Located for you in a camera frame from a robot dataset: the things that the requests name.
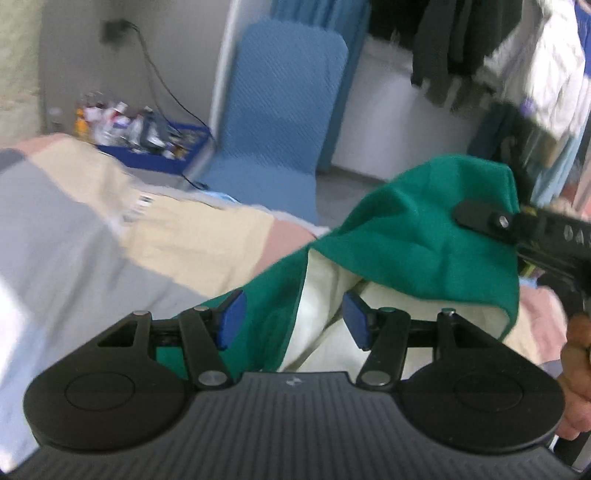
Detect light blue garment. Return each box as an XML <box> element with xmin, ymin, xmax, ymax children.
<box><xmin>530</xmin><ymin>133</ymin><xmax>588</xmax><ymax>205</ymax></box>

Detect blue curtain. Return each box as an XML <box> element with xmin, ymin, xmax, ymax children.
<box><xmin>270</xmin><ymin>0</ymin><xmax>373</xmax><ymax>174</ymax></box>

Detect white puffer jacket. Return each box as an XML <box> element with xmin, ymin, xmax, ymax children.
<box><xmin>502</xmin><ymin>0</ymin><xmax>588</xmax><ymax>140</ymax></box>

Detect patchwork quilt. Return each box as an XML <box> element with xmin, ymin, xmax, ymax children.
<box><xmin>0</xmin><ymin>134</ymin><xmax>570</xmax><ymax>464</ymax></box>

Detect short black jacket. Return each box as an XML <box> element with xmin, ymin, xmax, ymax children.
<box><xmin>368</xmin><ymin>0</ymin><xmax>416</xmax><ymax>47</ymax></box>

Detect blue top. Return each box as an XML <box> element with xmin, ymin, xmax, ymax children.
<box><xmin>573</xmin><ymin>0</ymin><xmax>591</xmax><ymax>75</ymax></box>

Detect blue padded chair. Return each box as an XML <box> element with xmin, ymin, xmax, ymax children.
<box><xmin>201</xmin><ymin>21</ymin><xmax>349</xmax><ymax>227</ymax></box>

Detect green hoodie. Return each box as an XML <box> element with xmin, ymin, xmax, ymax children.
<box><xmin>154</xmin><ymin>156</ymin><xmax>523</xmax><ymax>376</ymax></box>

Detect black power cable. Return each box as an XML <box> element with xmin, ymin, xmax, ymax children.
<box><xmin>120</xmin><ymin>22</ymin><xmax>211</xmax><ymax>191</ymax></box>

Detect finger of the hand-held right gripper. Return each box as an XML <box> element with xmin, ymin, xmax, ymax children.
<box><xmin>452</xmin><ymin>199</ymin><xmax>522</xmax><ymax>245</ymax></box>

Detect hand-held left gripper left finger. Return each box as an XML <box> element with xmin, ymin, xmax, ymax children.
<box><xmin>96</xmin><ymin>289</ymin><xmax>247</xmax><ymax>389</ymax></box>

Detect striped grey socks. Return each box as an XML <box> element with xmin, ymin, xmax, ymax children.
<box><xmin>412</xmin><ymin>69</ymin><xmax>468</xmax><ymax>112</ymax></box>

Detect person's right hand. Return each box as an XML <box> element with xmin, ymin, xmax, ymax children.
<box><xmin>556</xmin><ymin>313</ymin><xmax>591</xmax><ymax>440</ymax></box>

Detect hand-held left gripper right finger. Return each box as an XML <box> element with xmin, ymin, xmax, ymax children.
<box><xmin>342</xmin><ymin>291</ymin><xmax>509</xmax><ymax>388</ymax></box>

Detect blue plastic tray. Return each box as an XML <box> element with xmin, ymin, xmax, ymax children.
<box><xmin>95</xmin><ymin>117</ymin><xmax>214</xmax><ymax>175</ymax></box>

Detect beige quilted headboard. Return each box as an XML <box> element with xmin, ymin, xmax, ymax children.
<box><xmin>0</xmin><ymin>0</ymin><xmax>48</xmax><ymax>153</ymax></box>

